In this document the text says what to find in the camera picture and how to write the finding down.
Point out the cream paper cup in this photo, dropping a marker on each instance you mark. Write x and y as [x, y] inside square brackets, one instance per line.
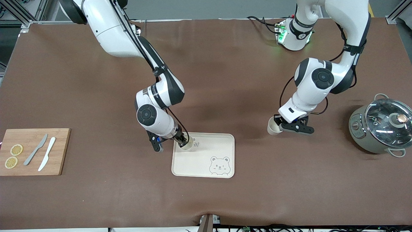
[273, 129]
[187, 147]

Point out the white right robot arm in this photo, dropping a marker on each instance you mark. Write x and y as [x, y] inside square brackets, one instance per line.
[112, 32]

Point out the lemon slice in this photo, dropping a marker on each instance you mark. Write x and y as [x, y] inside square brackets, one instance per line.
[11, 162]
[16, 149]

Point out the white tray with bear print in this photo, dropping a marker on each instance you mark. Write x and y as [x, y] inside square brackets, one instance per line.
[199, 164]

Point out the grey pot with glass lid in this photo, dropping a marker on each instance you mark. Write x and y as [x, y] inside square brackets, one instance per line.
[360, 138]

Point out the grey metal clamp bracket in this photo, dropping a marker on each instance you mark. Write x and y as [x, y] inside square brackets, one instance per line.
[207, 224]

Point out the white knife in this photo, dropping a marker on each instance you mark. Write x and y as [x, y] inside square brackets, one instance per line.
[47, 153]

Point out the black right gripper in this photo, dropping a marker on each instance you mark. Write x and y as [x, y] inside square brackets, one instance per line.
[181, 138]

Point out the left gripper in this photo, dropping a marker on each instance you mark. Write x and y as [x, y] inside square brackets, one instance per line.
[277, 120]

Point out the glass pot lid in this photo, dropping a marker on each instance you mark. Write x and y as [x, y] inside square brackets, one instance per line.
[386, 122]

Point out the grey knife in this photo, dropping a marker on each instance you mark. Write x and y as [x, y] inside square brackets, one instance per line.
[33, 153]

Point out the wooden cutting board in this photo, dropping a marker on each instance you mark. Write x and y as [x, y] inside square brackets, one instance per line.
[58, 161]

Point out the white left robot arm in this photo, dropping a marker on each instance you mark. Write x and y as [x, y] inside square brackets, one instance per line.
[351, 19]

